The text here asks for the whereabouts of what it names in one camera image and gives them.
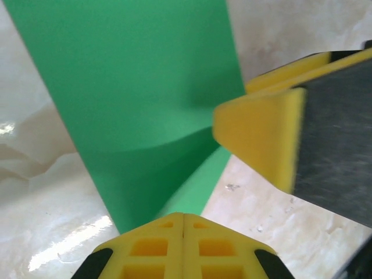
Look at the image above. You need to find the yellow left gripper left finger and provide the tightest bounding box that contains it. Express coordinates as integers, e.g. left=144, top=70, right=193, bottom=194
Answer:
left=71, top=212, right=184, bottom=279

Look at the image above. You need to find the green paper sheet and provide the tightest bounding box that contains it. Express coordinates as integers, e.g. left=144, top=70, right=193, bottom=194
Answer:
left=4, top=0, right=246, bottom=236

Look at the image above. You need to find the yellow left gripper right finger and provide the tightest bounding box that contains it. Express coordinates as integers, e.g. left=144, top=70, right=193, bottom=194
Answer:
left=183, top=213, right=294, bottom=279

